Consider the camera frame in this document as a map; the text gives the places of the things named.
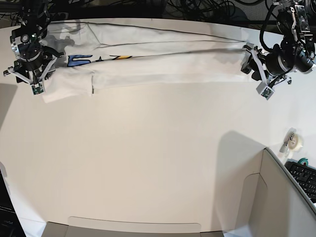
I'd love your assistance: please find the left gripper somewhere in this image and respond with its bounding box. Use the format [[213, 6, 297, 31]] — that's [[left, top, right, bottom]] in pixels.
[[241, 44, 293, 87]]

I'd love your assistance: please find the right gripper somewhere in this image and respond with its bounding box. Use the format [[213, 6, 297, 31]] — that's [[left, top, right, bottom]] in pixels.
[[3, 46, 64, 84]]

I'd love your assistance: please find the white printed t-shirt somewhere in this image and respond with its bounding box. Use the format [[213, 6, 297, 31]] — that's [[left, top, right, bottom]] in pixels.
[[42, 22, 252, 103]]

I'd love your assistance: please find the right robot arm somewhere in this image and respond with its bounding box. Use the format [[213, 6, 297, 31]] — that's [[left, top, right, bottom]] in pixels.
[[3, 0, 64, 88]]

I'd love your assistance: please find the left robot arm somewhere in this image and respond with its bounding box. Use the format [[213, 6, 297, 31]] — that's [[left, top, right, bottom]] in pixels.
[[241, 0, 316, 88]]

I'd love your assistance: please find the clear tape dispenser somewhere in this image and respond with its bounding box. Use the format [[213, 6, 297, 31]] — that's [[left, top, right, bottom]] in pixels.
[[279, 128, 304, 158]]

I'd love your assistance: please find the green tape roll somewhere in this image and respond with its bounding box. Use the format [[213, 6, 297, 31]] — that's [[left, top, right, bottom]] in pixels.
[[297, 158, 309, 166]]

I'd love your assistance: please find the black computer keyboard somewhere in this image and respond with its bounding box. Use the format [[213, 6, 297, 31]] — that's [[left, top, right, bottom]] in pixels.
[[285, 161, 316, 203]]

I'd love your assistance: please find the beige cardboard box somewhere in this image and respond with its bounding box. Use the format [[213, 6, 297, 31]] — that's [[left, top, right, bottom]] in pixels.
[[42, 148, 316, 237]]

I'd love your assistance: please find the black monitor corner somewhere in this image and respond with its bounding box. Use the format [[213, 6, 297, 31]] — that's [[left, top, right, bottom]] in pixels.
[[0, 163, 26, 237]]

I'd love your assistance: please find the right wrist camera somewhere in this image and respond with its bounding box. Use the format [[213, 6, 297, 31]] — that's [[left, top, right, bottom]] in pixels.
[[31, 81, 45, 95]]

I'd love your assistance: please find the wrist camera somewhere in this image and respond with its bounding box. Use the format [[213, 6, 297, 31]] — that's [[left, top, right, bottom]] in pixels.
[[31, 81, 45, 95], [256, 81, 275, 100]]

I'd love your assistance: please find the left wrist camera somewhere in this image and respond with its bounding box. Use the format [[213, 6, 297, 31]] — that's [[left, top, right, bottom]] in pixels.
[[256, 81, 275, 100]]

